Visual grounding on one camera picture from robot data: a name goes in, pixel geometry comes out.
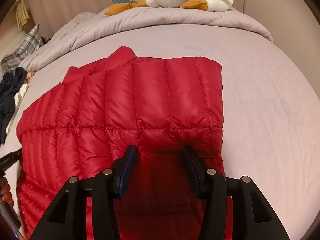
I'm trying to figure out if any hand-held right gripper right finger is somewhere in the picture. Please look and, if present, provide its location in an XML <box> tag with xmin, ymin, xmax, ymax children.
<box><xmin>182</xmin><ymin>146</ymin><xmax>286</xmax><ymax>240</ymax></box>

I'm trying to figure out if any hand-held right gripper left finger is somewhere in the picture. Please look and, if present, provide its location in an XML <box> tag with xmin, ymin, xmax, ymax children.
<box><xmin>29</xmin><ymin>145</ymin><xmax>137</xmax><ymax>240</ymax></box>

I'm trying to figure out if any red down jacket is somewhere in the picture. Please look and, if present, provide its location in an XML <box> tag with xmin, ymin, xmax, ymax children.
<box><xmin>16</xmin><ymin>46</ymin><xmax>225</xmax><ymax>240</ymax></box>

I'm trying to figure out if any person's left hand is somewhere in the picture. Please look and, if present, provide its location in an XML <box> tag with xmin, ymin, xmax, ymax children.
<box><xmin>0</xmin><ymin>182</ymin><xmax>14</xmax><ymax>205</ymax></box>

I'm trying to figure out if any white garment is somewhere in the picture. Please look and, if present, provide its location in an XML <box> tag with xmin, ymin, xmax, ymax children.
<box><xmin>6</xmin><ymin>84</ymin><xmax>28</xmax><ymax>133</ymax></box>

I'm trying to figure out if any navy blue hooded garment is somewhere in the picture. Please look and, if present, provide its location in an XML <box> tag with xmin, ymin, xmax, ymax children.
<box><xmin>0</xmin><ymin>67</ymin><xmax>27</xmax><ymax>145</ymax></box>

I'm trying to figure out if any plaid pillow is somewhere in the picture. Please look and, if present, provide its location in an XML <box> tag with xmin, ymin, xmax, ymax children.
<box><xmin>0</xmin><ymin>24</ymin><xmax>45</xmax><ymax>72</ymax></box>

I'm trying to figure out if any grey comforter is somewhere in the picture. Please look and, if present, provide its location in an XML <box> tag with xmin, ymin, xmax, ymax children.
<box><xmin>19</xmin><ymin>5</ymin><xmax>273</xmax><ymax>72</ymax></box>

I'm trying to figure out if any yellow hanging cloth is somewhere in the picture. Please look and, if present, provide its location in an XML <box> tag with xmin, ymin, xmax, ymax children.
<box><xmin>15</xmin><ymin>0</ymin><xmax>30</xmax><ymax>30</ymax></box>

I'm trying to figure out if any pink curtain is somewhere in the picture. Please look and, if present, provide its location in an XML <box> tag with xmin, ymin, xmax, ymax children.
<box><xmin>21</xmin><ymin>0</ymin><xmax>112</xmax><ymax>39</ymax></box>

